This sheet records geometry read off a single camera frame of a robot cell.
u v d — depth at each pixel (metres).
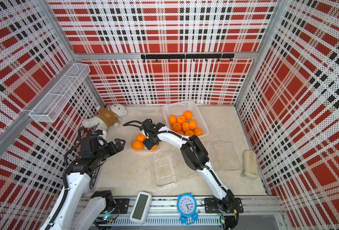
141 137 0.96
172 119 1.04
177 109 1.11
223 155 0.93
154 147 0.88
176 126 1.00
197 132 0.98
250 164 0.86
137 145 0.92
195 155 0.63
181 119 1.06
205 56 0.88
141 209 0.69
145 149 0.94
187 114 1.08
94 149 0.60
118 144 0.70
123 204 0.73
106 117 1.04
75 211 0.46
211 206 0.73
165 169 0.88
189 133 0.97
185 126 1.02
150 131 0.72
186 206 0.72
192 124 1.02
